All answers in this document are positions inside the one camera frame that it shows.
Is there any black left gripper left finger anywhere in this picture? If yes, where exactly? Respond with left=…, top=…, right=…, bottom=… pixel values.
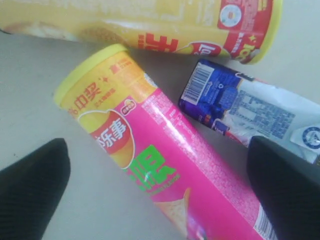
left=0, top=138, right=71, bottom=240

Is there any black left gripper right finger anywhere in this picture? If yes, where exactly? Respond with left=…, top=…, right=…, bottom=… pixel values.
left=246, top=136, right=320, bottom=240

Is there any white purple milk carton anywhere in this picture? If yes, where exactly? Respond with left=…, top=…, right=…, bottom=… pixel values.
left=178, top=59, right=320, bottom=164

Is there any pink chips can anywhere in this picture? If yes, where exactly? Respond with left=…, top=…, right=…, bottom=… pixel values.
left=54, top=44, right=277, bottom=240

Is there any yellow chips can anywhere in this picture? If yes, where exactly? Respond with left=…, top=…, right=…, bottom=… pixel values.
left=0, top=0, right=283, bottom=64

